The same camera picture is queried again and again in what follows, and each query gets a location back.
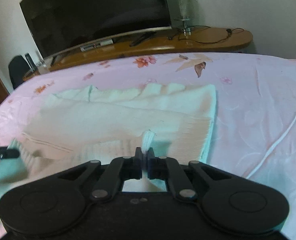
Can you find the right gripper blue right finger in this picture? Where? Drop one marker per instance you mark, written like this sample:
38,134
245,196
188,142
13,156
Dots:
171,172

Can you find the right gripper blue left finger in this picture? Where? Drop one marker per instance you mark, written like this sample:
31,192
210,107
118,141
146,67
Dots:
113,175

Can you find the cream white knit sweater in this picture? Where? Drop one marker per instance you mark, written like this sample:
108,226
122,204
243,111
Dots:
76,126

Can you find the chair with black jacket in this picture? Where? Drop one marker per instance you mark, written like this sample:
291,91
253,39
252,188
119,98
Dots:
17,67

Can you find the pink floral bed sheet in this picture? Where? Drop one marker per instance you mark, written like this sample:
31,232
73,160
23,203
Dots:
255,129

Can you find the brown wooden tv cabinet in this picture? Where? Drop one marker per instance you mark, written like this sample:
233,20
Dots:
202,39

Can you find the silver set-top box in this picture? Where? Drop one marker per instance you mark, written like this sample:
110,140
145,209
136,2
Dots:
97,44

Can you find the large black curved television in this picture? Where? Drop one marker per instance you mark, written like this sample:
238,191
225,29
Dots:
60,25

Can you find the glass cylinder table lamp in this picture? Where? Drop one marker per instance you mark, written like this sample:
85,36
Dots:
182,12

